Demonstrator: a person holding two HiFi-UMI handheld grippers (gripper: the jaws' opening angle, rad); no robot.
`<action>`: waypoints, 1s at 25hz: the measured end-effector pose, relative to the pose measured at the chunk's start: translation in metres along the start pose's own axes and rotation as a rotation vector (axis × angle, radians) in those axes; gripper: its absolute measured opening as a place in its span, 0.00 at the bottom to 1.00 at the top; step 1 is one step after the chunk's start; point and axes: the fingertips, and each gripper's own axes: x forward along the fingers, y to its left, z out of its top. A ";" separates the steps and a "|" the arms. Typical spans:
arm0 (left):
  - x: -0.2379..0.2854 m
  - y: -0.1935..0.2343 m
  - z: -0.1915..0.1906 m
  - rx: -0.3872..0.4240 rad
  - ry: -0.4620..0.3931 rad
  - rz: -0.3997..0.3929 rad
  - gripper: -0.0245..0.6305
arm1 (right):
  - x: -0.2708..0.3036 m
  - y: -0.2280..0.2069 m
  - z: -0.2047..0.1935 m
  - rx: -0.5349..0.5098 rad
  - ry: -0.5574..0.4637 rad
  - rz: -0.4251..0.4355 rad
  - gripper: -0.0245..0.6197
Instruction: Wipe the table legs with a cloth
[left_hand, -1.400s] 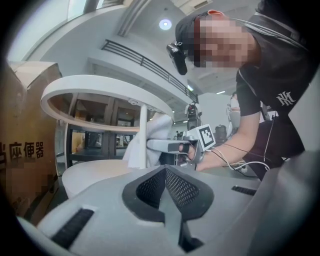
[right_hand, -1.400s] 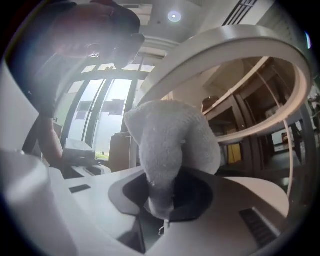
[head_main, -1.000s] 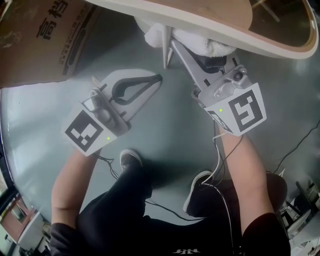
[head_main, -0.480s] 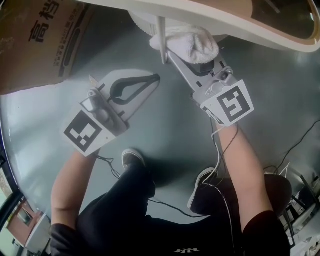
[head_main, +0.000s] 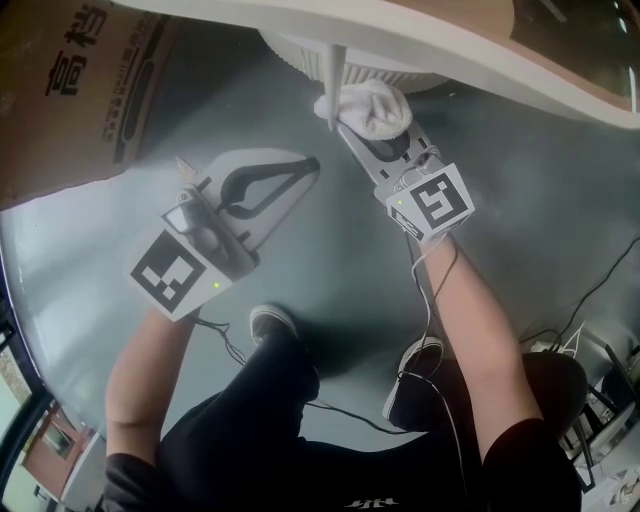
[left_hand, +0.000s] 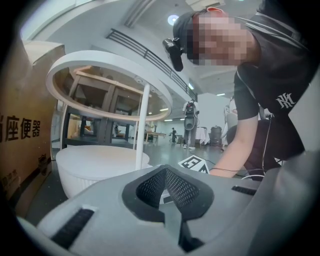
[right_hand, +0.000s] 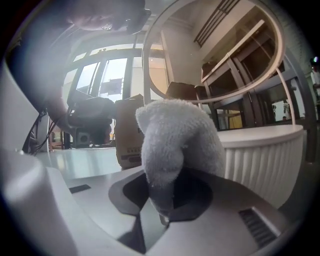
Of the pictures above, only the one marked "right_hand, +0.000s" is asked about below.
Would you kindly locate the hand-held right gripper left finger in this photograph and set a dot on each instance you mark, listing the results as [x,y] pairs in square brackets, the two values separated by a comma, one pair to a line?
[95,200]

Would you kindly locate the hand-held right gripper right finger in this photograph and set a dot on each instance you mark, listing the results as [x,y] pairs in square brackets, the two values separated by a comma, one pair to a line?
[220,225]

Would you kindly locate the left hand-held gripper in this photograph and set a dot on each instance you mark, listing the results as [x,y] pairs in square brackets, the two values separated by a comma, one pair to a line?
[92,112]

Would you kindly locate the white fluffy cloth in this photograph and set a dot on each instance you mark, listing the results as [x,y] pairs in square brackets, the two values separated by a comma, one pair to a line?
[175,140]

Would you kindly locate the paper window notice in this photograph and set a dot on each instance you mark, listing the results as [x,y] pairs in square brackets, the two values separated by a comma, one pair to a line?
[111,87]

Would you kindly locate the printed large cardboard box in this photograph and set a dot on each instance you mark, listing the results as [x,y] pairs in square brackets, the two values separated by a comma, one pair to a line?
[127,130]

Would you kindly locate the tall plain cardboard box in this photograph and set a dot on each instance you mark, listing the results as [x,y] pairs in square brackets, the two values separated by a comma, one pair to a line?
[181,91]

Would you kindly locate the person's head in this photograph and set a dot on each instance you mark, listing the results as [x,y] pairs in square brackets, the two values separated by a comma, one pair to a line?
[100,15]

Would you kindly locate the black window frame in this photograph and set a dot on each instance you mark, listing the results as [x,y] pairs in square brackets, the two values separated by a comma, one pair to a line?
[130,70]

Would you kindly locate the black head-worn camera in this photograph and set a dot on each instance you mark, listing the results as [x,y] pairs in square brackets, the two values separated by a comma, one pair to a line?
[138,21]

